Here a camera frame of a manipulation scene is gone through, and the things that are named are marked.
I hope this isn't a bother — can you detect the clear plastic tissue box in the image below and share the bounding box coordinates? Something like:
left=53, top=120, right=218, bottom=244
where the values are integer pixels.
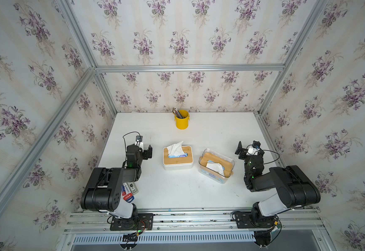
left=199, top=149, right=235, bottom=184

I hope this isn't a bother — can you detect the white box with bamboo lid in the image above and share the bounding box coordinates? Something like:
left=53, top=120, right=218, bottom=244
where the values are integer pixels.
left=163, top=145, right=193, bottom=171

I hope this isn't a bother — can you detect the bamboo tissue box lid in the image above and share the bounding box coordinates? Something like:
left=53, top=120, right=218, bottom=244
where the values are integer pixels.
left=199, top=152, right=235, bottom=178

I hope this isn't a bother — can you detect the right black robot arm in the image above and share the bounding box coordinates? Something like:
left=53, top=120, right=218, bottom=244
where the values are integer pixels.
left=235, top=141, right=321, bottom=221

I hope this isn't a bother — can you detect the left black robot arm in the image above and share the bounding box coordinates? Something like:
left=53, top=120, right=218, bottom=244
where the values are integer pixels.
left=80, top=144, right=153, bottom=220

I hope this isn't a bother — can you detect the yellow metal pen bucket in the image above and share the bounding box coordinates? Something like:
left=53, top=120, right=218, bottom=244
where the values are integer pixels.
left=175, top=110, right=190, bottom=130

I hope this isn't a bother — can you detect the colored pencils bundle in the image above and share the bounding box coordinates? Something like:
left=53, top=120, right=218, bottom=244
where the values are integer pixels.
left=173, top=108, right=184, bottom=119

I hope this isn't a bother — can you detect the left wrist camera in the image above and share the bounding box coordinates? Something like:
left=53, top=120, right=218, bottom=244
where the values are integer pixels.
left=135, top=135, right=144, bottom=150

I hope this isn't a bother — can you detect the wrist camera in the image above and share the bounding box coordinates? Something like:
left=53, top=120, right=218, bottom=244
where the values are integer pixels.
left=135, top=135, right=144, bottom=150
left=246, top=141, right=261, bottom=156

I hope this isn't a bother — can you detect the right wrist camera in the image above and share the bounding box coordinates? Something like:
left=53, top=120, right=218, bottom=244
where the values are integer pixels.
left=246, top=141, right=261, bottom=156

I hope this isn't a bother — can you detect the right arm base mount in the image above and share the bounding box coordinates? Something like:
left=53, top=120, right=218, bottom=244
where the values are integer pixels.
left=232, top=209, right=282, bottom=248

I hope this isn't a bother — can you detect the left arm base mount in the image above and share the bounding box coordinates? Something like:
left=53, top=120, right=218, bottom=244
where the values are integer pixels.
left=108, top=212, right=154, bottom=248

